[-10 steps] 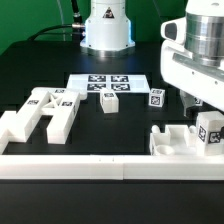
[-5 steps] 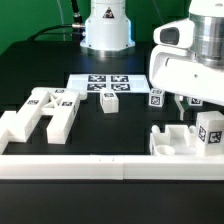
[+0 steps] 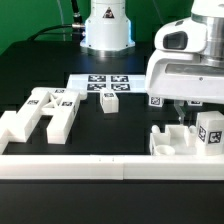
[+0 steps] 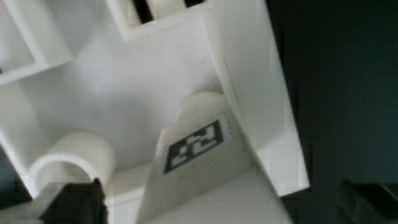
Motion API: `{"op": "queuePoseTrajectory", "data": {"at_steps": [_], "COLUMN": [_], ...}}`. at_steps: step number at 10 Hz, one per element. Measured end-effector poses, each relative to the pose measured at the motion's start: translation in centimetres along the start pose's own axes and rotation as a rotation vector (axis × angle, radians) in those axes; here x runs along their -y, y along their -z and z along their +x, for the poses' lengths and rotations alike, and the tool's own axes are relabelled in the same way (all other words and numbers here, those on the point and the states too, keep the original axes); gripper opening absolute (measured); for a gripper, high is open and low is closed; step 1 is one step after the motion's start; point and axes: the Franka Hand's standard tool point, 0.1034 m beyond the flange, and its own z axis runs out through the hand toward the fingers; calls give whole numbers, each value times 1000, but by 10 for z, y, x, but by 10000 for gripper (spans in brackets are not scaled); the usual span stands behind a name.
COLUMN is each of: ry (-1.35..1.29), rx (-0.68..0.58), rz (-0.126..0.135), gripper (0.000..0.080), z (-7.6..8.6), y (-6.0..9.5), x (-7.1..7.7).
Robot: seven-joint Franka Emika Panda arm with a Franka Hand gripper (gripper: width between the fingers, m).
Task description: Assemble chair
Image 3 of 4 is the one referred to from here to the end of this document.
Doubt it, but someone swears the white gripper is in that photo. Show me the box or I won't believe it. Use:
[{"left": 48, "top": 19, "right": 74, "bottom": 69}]
[{"left": 145, "top": 17, "right": 224, "bottom": 125}]

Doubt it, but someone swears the white chair seat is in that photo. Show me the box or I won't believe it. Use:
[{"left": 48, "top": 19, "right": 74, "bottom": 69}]
[{"left": 149, "top": 125, "right": 205, "bottom": 156}]

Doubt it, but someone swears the white tagged cube far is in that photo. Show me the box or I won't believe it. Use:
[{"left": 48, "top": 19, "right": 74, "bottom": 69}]
[{"left": 187, "top": 101, "right": 203, "bottom": 106}]

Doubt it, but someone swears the white tagged cube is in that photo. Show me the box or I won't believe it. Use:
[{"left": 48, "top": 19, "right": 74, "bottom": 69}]
[
  {"left": 187, "top": 101, "right": 203, "bottom": 106},
  {"left": 149, "top": 97, "right": 164, "bottom": 107}
]

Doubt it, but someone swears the white tagged cube near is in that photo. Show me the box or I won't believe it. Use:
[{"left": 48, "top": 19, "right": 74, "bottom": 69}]
[{"left": 149, "top": 97, "right": 164, "bottom": 107}]

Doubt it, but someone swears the white U-shaped fence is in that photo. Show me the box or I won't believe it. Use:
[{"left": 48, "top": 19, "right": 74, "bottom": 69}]
[{"left": 0, "top": 149, "right": 224, "bottom": 180}]

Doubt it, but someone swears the white marker base plate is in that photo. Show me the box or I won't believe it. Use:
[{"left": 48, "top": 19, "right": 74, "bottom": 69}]
[{"left": 67, "top": 74, "right": 145, "bottom": 93}]

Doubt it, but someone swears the black cable with connector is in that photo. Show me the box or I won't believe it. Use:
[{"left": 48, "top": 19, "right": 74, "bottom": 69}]
[{"left": 27, "top": 0, "right": 86, "bottom": 42}]

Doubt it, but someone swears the white chair back frame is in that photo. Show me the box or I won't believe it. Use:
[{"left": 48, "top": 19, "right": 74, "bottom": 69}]
[{"left": 0, "top": 87, "right": 87, "bottom": 151}]

